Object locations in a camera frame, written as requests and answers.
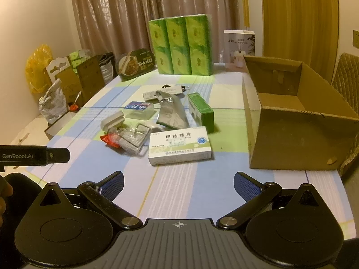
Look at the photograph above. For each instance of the small red packet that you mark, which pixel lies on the small red packet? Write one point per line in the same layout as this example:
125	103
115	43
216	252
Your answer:
108	140

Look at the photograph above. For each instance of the quilted beige chair cover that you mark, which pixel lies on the quilted beige chair cover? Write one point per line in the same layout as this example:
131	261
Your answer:
346	75

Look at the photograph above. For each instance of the white humidifier box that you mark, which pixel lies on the white humidifier box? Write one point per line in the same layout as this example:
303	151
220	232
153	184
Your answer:
238	50

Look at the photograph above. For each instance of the small orange object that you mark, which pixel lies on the small orange object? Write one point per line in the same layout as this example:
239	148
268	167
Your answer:
73	107

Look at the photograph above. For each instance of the low brown cardboard tray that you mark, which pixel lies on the low brown cardboard tray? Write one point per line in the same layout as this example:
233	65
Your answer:
56	129

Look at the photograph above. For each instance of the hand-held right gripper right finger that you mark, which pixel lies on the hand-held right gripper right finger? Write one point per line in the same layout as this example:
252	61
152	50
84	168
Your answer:
246	186

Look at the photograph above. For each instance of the crumpled silver bag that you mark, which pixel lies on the crumpled silver bag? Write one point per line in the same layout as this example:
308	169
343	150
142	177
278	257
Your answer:
52	103

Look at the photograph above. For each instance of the small brown carton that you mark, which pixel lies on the small brown carton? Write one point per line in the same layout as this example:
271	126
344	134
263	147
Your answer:
68	86

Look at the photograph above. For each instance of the brown cardboard box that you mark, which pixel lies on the brown cardboard box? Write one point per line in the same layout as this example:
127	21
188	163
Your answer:
291	134

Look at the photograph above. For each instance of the golden curtain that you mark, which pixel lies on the golden curtain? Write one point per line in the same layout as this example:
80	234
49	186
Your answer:
294	14

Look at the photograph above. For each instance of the large white medicine box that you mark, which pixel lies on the large white medicine box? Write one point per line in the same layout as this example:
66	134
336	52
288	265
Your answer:
179	145

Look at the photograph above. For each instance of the clear box with blue label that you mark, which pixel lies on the clear box with blue label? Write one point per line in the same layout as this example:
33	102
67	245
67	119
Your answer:
138	109

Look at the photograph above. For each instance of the yellow plastic bag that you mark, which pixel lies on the yellow plastic bag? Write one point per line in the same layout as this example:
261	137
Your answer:
36	67

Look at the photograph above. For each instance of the yellow sticks on wall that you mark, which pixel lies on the yellow sticks on wall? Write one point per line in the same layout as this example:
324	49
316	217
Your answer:
245	14

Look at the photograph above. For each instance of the brown paper bag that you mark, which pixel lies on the brown paper bag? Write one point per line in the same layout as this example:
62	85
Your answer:
89	78

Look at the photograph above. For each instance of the white plastic clip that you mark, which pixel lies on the white plastic clip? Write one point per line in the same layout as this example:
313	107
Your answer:
112	120

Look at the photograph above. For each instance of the person's left hand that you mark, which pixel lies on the person's left hand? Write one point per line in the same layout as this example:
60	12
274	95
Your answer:
5	187

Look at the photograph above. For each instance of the silver foil pouch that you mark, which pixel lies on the silver foil pouch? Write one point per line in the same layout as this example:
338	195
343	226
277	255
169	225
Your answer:
171	109

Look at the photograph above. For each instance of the green small boxes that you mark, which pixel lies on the green small boxes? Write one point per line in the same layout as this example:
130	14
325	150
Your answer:
80	58

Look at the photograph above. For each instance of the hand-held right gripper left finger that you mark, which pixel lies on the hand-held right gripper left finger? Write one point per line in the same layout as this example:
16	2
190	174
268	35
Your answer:
112	183

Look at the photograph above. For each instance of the green medicine box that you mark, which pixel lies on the green medicine box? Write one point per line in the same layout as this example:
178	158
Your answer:
200	109

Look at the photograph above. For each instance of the white box with green bird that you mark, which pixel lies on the white box with green bird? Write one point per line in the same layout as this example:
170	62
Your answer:
151	95

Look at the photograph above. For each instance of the pink-brown curtain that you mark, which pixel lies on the pink-brown curtain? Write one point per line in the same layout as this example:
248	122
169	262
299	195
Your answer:
112	11

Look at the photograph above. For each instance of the wall socket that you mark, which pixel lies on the wall socket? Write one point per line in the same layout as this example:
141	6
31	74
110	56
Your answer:
355	39

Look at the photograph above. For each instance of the black paper bag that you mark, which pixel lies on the black paper bag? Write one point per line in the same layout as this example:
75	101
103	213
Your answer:
108	67

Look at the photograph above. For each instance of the dark noodle bowl package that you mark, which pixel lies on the dark noodle bowl package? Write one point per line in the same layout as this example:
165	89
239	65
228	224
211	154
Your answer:
134	63

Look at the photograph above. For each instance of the clear plastic packaging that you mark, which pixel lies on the clear plastic packaging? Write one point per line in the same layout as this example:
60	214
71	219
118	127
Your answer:
133	138

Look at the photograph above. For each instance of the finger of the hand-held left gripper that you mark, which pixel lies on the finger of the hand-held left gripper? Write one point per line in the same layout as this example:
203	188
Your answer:
60	155

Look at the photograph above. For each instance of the pack of green tissue packets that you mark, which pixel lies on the pack of green tissue packets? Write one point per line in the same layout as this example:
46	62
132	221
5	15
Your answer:
181	44

